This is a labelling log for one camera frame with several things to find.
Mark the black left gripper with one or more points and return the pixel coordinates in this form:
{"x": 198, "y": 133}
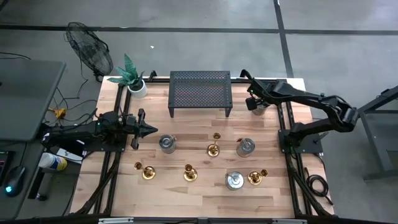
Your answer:
{"x": 135, "y": 126}

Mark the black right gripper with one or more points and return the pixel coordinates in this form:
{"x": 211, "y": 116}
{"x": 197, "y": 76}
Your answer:
{"x": 265, "y": 91}

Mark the medium brass candlestick holder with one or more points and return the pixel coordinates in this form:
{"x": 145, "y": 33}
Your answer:
{"x": 149, "y": 172}
{"x": 190, "y": 175}

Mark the silver tin can orange label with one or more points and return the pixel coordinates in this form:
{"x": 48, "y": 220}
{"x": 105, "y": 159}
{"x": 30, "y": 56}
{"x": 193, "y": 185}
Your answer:
{"x": 245, "y": 148}

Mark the tall brass candlestick holder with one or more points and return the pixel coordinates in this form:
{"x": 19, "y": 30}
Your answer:
{"x": 213, "y": 150}

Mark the short brass candlestick holder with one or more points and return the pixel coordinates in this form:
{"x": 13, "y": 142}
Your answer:
{"x": 255, "y": 177}

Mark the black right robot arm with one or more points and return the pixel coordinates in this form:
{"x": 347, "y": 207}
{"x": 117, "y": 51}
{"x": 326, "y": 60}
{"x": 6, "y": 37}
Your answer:
{"x": 311, "y": 101}

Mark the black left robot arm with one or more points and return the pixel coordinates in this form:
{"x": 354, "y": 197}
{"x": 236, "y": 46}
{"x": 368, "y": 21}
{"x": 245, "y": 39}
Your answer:
{"x": 77, "y": 132}

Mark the green plant in white pot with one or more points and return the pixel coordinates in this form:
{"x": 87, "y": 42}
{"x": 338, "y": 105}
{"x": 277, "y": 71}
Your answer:
{"x": 137, "y": 90}

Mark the black perforated metal shelf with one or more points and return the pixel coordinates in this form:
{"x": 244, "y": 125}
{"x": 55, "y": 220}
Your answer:
{"x": 199, "y": 90}

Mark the white paper sheet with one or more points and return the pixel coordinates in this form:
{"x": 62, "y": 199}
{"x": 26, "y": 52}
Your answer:
{"x": 66, "y": 154}

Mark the yellow power plug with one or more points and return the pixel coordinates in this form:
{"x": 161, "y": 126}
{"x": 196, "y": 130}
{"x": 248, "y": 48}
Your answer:
{"x": 59, "y": 112}

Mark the black floor fan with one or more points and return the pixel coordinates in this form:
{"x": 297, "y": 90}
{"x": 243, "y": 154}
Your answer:
{"x": 90, "y": 49}

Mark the white wipes canister yellow lid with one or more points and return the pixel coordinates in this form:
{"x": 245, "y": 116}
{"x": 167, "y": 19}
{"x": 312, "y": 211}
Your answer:
{"x": 51, "y": 161}

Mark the grey raised desk top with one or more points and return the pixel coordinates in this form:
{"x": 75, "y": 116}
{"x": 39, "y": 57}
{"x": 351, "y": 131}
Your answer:
{"x": 28, "y": 99}

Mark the black desk foot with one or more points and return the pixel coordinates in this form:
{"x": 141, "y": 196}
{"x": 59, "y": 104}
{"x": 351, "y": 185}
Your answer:
{"x": 37, "y": 186}

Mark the black computer mouse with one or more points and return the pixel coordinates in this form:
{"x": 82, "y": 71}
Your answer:
{"x": 14, "y": 180}

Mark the black keyboard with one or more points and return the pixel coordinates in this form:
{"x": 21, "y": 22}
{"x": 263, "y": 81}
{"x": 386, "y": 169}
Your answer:
{"x": 2, "y": 165}

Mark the dark grey low desk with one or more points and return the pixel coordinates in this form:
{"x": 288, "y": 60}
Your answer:
{"x": 18, "y": 208}

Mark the black aluminium table frame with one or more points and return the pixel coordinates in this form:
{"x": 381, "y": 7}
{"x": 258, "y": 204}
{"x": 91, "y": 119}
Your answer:
{"x": 119, "y": 96}

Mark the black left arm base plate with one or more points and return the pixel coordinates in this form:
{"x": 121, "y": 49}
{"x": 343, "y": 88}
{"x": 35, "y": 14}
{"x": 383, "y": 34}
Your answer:
{"x": 105, "y": 148}

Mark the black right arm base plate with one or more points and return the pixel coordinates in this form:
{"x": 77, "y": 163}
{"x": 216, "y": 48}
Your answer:
{"x": 312, "y": 147}

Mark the silver metal bracket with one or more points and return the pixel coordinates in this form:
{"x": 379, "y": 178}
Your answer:
{"x": 115, "y": 221}
{"x": 289, "y": 221}

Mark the dark grey table frame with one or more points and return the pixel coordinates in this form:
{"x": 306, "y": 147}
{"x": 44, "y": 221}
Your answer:
{"x": 375, "y": 140}

